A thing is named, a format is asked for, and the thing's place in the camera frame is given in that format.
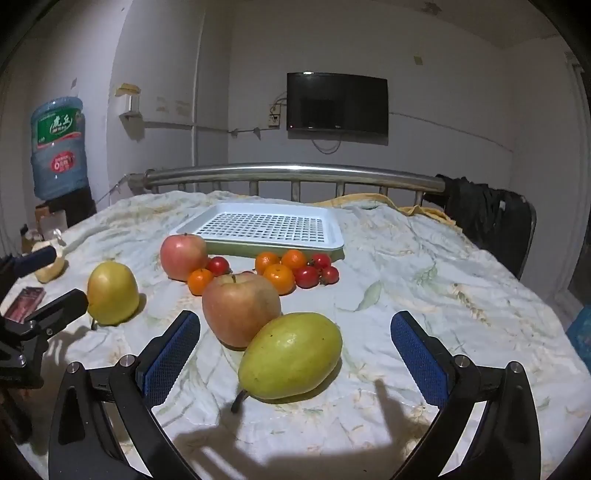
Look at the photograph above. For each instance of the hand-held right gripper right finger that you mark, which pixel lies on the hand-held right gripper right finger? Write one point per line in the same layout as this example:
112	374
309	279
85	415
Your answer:
422	364

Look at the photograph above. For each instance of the blue plastic bag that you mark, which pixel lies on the blue plastic bag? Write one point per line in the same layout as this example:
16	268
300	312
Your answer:
582	337

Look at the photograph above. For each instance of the black clothes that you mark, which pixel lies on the black clothes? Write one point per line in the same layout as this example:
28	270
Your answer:
471	207

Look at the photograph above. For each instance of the yellow bed sheet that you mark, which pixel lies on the yellow bed sheet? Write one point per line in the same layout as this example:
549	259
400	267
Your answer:
415	210

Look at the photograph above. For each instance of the black jug stand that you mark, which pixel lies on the black jug stand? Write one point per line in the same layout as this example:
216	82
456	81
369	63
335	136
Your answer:
81	205

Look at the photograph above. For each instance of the black chair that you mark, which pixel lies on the black chair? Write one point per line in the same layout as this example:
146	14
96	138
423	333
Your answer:
524	230

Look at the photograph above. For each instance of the white wall pipe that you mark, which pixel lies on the white wall pipe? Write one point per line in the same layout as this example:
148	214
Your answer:
196	92

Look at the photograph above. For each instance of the white slotted plastic tray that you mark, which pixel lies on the white slotted plastic tray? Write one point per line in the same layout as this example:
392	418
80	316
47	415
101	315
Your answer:
263	228

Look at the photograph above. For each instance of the pink red apple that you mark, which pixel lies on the pink red apple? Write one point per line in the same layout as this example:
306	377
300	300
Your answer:
182	256

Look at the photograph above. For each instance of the steel bed rail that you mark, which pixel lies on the steel bed rail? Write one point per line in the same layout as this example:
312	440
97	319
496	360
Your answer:
286	173

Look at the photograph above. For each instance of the pale leaf-print blanket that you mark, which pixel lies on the pale leaf-print blanket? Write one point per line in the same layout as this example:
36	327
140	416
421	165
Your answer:
438	286

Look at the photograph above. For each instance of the small red packet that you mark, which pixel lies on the small red packet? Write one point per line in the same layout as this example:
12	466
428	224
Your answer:
25	302

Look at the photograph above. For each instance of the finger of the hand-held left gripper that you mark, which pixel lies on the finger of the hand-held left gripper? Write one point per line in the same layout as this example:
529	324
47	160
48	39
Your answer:
32	261
62	307

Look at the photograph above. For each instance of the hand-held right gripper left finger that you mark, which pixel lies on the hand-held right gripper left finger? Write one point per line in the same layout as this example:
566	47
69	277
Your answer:
173	360

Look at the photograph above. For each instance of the brown cardboard box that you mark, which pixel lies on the brown cardboard box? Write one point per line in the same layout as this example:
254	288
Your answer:
48	221

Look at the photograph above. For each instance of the blue water jug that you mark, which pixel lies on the blue water jug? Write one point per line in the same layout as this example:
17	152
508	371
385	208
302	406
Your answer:
59	147

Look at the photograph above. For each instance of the tied pale plastic bag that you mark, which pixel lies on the tied pale plastic bag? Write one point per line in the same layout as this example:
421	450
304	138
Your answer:
51	272

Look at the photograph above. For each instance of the yellow pear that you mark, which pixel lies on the yellow pear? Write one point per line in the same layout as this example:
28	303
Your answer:
112	293

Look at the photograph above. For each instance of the black wall television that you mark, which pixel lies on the black wall television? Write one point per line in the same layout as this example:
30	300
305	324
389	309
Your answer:
337	104

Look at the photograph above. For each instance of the green pear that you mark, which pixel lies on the green pear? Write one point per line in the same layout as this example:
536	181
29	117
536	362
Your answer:
291	357

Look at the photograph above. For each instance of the brownish red apple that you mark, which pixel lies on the brownish red apple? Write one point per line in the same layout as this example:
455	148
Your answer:
240	311

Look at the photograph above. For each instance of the wall socket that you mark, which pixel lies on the wall socket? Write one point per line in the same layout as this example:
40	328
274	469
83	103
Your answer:
275	116

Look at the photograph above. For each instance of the orange tangerine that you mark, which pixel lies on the orange tangerine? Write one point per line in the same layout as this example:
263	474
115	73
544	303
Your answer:
280	279
266	261
294	258
199	282

